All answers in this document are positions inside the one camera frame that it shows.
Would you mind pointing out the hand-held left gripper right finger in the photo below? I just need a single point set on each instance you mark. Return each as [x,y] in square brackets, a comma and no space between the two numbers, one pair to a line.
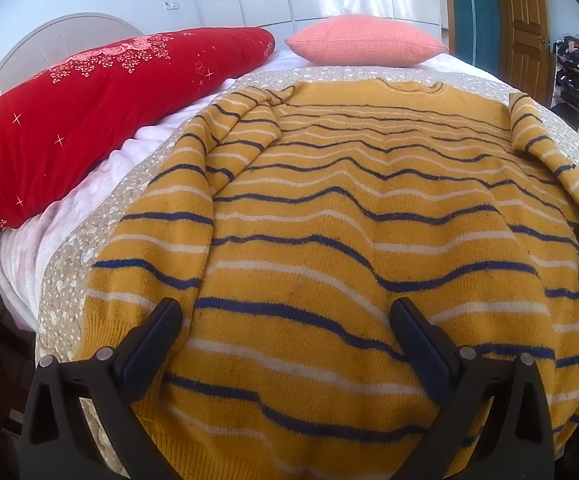
[422,350]

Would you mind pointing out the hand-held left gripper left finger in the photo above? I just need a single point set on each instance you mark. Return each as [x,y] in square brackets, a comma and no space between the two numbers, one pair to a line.
[142,355]

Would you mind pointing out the yellow striped knit sweater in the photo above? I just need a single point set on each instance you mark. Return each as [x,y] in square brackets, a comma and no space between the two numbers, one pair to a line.
[344,240]

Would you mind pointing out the beige dotted quilt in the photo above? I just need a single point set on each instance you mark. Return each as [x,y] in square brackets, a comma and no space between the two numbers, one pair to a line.
[94,230]

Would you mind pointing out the wooden door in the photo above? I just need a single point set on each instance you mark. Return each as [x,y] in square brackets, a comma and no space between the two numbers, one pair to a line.
[522,35]

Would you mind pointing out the red floral pillow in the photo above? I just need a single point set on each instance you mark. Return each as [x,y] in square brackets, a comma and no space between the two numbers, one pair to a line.
[94,110]

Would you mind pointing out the teal glass door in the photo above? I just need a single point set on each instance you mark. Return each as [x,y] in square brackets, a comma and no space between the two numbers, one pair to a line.
[477,10]

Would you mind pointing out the pink ribbed pillow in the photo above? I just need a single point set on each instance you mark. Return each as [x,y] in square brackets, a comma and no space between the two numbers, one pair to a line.
[364,40]

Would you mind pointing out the white bed headboard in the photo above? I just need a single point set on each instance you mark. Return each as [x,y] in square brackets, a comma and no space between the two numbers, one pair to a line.
[34,45]

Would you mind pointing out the white wall socket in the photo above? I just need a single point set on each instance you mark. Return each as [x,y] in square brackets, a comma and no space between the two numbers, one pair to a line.
[171,5]

